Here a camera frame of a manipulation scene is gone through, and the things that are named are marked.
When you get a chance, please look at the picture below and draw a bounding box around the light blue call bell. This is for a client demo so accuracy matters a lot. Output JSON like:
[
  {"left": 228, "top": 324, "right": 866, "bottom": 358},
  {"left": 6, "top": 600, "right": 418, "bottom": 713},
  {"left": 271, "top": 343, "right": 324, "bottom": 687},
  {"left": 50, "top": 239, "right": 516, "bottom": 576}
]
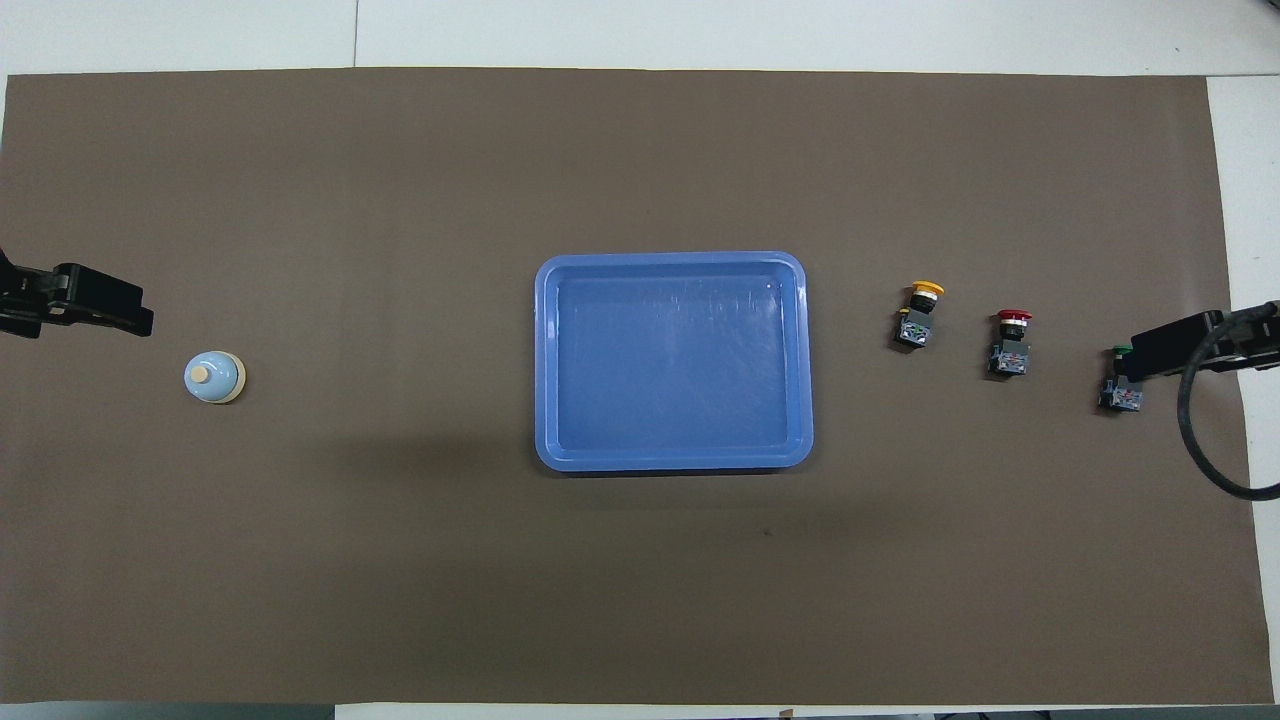
[{"left": 183, "top": 350, "right": 247, "bottom": 404}]

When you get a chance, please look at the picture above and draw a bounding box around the blue plastic tray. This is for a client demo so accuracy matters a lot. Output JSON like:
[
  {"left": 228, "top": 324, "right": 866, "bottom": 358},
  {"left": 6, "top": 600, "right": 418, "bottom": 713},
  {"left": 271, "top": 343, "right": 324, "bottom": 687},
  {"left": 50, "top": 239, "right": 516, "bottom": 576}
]
[{"left": 533, "top": 250, "right": 814, "bottom": 474}]

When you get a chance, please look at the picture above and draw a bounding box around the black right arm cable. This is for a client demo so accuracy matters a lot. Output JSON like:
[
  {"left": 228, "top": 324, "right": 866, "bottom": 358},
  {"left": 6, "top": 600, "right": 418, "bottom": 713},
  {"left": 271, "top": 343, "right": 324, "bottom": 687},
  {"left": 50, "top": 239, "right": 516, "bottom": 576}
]
[{"left": 1178, "top": 300, "right": 1280, "bottom": 501}]

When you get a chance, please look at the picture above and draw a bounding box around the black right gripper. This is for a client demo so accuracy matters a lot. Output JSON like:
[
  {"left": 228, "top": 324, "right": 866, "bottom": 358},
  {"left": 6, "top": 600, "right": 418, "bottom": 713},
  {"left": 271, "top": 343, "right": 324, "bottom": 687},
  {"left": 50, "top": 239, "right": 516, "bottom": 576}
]
[{"left": 1120, "top": 300, "right": 1280, "bottom": 383}]

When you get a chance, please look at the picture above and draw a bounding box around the yellow mushroom push button switch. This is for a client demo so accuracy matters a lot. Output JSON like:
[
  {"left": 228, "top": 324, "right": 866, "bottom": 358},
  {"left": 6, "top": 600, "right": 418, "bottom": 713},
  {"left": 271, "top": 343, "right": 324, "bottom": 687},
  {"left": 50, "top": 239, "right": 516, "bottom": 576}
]
[{"left": 893, "top": 280, "right": 946, "bottom": 351}]

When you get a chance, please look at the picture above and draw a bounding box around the brown table mat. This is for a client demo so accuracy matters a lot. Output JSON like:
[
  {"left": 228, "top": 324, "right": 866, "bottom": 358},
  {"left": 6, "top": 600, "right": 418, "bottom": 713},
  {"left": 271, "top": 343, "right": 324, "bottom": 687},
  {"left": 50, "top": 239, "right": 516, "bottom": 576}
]
[{"left": 0, "top": 67, "right": 1276, "bottom": 706}]

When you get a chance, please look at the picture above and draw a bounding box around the green mushroom push button switch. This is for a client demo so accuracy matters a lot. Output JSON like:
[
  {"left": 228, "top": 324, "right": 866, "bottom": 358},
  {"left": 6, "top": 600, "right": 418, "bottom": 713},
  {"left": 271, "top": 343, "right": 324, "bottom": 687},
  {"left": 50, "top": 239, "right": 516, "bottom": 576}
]
[{"left": 1098, "top": 343, "right": 1147, "bottom": 414}]

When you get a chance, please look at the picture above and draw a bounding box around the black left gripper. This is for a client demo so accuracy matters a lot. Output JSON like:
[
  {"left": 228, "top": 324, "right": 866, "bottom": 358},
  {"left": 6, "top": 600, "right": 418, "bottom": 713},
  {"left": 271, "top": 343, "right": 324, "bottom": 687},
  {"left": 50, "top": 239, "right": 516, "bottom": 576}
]
[{"left": 0, "top": 250, "right": 154, "bottom": 338}]

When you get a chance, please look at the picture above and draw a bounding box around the red mushroom push button switch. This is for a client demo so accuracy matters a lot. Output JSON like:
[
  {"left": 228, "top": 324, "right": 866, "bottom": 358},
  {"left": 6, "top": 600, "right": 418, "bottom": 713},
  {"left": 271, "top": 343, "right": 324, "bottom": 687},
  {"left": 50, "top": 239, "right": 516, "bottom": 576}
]
[{"left": 986, "top": 309, "right": 1035, "bottom": 378}]

